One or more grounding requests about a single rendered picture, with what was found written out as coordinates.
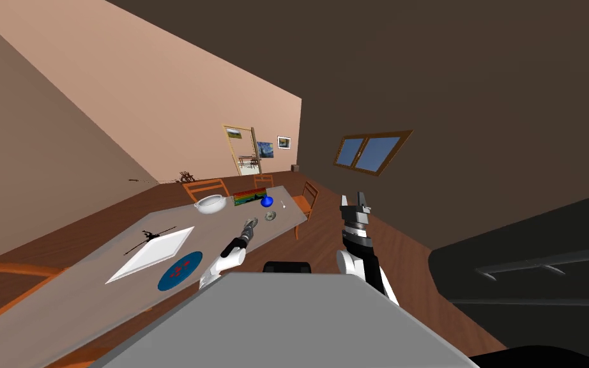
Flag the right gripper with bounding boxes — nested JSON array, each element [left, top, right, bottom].
[[340, 191, 372, 226]]

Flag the rainbow striped book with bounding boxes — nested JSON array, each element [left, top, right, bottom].
[[233, 187, 268, 208]]

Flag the blue round plate red marks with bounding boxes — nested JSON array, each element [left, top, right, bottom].
[[157, 250, 204, 293]]

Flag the white square plate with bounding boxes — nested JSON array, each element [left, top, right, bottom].
[[105, 226, 195, 285]]

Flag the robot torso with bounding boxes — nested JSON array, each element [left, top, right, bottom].
[[89, 261, 480, 368]]

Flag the thin black utensil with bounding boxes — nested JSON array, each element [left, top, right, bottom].
[[123, 226, 178, 257]]

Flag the grey table with orange edge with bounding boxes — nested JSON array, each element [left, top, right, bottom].
[[0, 185, 309, 368]]

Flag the white bowl with handles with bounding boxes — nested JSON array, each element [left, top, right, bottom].
[[194, 194, 228, 215]]

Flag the window with brown frame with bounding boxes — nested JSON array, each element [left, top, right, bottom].
[[332, 130, 415, 178]]

